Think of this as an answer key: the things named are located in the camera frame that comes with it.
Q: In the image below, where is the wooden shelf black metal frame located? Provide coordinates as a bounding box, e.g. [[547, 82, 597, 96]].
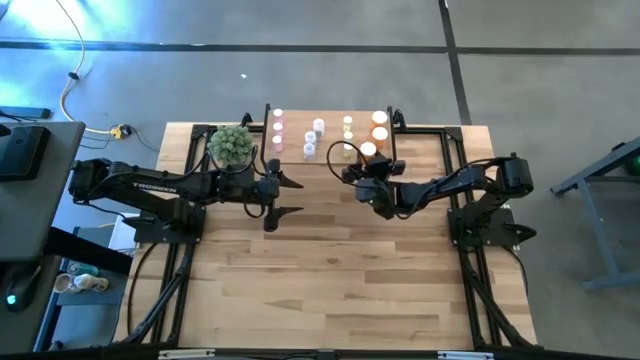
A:
[[259, 103, 398, 184]]

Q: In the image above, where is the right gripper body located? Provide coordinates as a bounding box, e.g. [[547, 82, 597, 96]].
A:
[[355, 174, 401, 221]]

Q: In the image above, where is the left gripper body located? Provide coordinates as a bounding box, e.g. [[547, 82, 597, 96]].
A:
[[234, 172, 281, 206]]

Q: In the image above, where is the teal container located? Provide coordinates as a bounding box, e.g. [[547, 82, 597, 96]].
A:
[[67, 262, 100, 277]]

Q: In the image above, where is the pale yellow floor cable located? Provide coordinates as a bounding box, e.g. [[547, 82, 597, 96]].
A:
[[53, 0, 117, 136]]

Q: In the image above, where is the black flat device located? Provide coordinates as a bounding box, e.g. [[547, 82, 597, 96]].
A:
[[0, 105, 53, 121]]

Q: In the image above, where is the potted green plant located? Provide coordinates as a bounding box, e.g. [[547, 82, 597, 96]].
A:
[[207, 124, 255, 169]]

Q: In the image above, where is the silver aluminium bracket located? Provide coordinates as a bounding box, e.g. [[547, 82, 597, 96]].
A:
[[437, 350, 495, 360], [158, 349, 216, 360]]

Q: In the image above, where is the blue-grey metal cart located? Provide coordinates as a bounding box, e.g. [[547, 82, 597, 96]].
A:
[[549, 134, 640, 294]]

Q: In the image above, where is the white plastic bottle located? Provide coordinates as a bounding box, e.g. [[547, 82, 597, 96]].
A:
[[73, 273, 110, 294]]

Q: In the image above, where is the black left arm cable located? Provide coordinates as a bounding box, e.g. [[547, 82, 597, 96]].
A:
[[204, 145, 266, 220]]

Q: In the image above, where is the white mug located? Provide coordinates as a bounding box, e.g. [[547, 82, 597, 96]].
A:
[[53, 272, 76, 295]]

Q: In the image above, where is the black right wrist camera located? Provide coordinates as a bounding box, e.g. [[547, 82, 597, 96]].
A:
[[367, 152, 396, 176]]

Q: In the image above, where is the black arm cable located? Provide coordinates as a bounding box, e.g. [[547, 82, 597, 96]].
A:
[[204, 145, 266, 220], [326, 140, 371, 191]]

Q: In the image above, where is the dark grey desk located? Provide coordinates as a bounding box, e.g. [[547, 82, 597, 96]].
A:
[[0, 119, 87, 354]]

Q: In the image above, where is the black computer mouse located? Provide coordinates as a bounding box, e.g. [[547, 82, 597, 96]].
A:
[[2, 264, 41, 315]]

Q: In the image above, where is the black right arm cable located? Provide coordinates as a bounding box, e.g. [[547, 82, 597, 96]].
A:
[[326, 140, 371, 191]]

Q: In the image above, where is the black monitor stand base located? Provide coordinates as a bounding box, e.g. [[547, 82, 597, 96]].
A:
[[0, 124, 51, 182]]

